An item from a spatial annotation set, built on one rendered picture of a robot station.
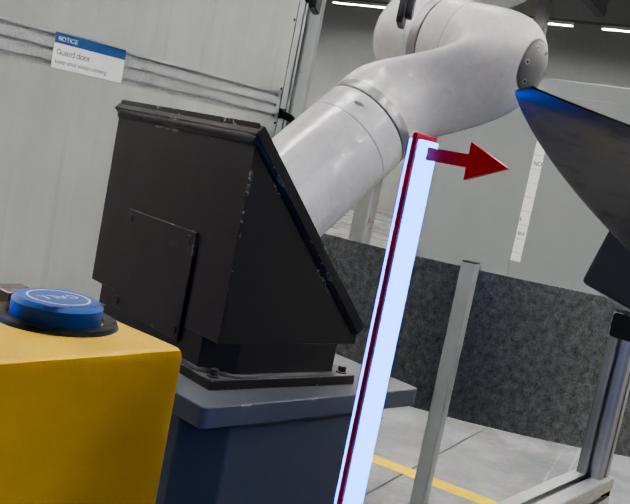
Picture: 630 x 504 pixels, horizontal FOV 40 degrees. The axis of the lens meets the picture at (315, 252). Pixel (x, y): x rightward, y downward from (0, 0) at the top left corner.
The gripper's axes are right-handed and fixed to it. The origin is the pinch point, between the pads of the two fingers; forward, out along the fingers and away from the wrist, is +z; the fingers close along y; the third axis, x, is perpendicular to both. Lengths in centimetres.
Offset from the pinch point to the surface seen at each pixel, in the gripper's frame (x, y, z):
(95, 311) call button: 52, 0, 29
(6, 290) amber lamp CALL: 51, 5, 29
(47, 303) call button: 54, 2, 29
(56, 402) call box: 57, -1, 32
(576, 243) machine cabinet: -573, -101, -8
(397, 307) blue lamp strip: 30.9, -11.8, 27.2
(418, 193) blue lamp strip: 32.0, -11.6, 19.6
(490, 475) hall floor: -278, -48, 107
